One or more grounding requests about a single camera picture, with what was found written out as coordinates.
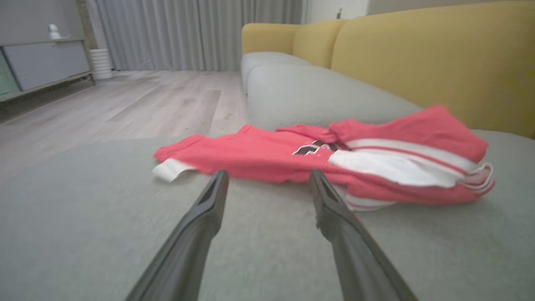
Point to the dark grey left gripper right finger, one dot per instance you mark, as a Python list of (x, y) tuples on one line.
[(351, 255)]

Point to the large grey sofa seat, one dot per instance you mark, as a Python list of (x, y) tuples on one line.
[(83, 217)]

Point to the grey pleated curtain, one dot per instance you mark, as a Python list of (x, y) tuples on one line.
[(188, 33)]

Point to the red white-striped garment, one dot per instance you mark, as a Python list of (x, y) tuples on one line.
[(250, 154)]

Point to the grey sofa seat cushion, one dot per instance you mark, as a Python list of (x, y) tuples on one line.
[(267, 62), (317, 96)]

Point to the grey low cabinet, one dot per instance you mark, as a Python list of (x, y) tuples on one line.
[(42, 67)]

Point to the yellow sofa back cushion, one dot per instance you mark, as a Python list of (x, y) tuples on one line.
[(439, 58), (267, 37), (317, 42)]

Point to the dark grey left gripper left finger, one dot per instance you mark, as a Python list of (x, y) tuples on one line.
[(190, 246)]

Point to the white ribbed cylindrical appliance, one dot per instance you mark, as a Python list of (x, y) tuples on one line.
[(101, 63)]

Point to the small white camera figure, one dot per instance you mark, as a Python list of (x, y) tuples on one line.
[(54, 32)]

